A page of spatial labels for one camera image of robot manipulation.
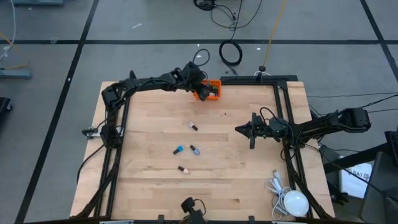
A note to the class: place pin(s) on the small black camera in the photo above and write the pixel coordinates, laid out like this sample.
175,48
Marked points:
188,204

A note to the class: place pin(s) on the white dome lamp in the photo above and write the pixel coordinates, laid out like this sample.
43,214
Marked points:
297,203

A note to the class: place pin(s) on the white nail polish bottle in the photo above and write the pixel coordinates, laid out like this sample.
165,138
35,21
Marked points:
193,126

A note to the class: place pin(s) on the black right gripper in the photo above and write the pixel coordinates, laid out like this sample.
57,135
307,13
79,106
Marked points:
262,128

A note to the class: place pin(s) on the grey table foot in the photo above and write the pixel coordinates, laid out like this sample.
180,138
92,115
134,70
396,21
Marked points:
15,74

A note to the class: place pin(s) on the black camera mast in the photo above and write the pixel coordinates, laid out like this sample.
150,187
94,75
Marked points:
262,68

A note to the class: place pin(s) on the black caster object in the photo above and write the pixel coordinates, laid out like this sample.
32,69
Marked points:
3,105

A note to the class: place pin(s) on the lavender nail polish bottle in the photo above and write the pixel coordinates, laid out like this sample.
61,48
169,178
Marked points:
195,150

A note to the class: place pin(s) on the black chair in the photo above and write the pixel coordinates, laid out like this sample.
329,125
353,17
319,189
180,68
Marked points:
382,193

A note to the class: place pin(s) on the blue nail polish bottle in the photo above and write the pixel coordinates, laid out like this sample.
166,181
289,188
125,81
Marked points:
178,150

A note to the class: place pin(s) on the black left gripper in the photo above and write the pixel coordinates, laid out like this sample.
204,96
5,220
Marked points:
202,91

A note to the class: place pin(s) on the silver metal bracket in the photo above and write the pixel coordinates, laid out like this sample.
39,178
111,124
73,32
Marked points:
92,132

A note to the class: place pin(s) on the black aluminium table frame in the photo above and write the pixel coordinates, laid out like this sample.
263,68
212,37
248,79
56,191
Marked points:
155,102

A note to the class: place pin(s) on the white paper sign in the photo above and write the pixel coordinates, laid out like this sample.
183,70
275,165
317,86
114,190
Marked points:
354,183

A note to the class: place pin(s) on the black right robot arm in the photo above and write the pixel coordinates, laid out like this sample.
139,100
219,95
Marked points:
326,124

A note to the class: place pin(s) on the light pink nail polish bottle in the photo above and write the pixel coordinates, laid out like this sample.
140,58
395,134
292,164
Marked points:
184,170

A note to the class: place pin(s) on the orange plastic basket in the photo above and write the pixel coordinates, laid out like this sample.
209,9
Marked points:
215,98

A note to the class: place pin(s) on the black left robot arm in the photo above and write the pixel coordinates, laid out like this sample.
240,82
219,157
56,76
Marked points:
149,84

